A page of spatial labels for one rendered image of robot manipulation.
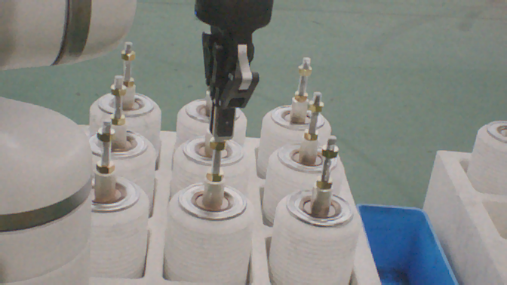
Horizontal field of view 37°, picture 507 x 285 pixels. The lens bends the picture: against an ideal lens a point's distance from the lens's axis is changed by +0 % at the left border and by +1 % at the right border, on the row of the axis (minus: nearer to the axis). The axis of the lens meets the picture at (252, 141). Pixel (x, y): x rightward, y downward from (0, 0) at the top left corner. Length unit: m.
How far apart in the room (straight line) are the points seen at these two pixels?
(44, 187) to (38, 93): 1.33
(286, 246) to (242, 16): 0.27
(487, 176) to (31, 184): 0.84
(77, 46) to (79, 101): 1.31
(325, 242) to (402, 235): 0.37
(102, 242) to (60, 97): 0.90
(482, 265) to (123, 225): 0.46
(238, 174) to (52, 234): 0.54
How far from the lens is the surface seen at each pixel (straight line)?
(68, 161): 0.38
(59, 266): 0.41
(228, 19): 0.71
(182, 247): 0.82
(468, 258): 1.05
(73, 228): 0.40
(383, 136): 1.66
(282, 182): 0.92
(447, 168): 1.16
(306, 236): 0.81
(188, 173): 0.91
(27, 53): 0.35
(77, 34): 0.35
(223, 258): 0.82
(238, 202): 0.83
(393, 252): 1.19
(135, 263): 0.85
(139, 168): 0.91
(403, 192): 1.45
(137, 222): 0.82
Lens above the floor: 0.68
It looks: 26 degrees down
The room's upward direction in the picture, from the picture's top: 7 degrees clockwise
